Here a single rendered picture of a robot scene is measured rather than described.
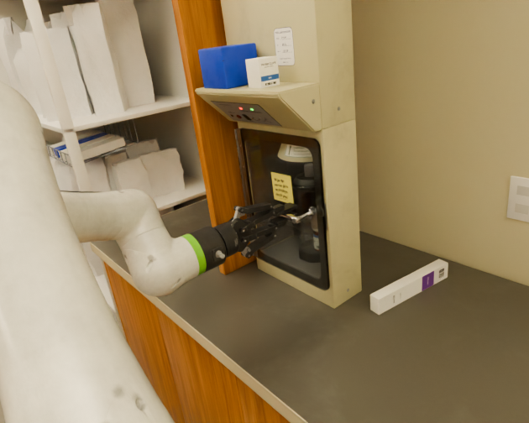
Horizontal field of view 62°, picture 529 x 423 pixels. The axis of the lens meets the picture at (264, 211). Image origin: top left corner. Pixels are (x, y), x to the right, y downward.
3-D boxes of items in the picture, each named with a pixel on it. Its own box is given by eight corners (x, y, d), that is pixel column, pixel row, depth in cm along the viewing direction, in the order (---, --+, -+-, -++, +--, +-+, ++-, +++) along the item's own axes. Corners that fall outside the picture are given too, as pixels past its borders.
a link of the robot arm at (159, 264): (140, 310, 90) (152, 299, 81) (114, 258, 92) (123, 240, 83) (198, 282, 98) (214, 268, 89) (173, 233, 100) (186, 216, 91)
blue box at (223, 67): (236, 81, 112) (231, 44, 109) (260, 82, 105) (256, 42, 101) (203, 88, 107) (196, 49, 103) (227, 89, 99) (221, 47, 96)
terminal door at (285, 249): (256, 255, 134) (238, 127, 119) (330, 291, 112) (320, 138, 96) (254, 257, 134) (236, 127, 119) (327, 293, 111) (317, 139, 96)
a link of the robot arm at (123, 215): (-13, 275, 64) (36, 237, 60) (-42, 207, 65) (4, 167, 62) (140, 249, 98) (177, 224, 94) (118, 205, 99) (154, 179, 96)
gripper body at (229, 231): (228, 265, 96) (261, 249, 101) (222, 231, 93) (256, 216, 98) (210, 255, 102) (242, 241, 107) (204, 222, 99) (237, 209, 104)
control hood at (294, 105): (236, 118, 119) (231, 80, 115) (323, 129, 95) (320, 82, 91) (200, 128, 113) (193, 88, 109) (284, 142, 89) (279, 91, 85)
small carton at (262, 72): (266, 84, 100) (263, 56, 98) (280, 84, 96) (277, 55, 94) (248, 87, 97) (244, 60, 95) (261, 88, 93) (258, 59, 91)
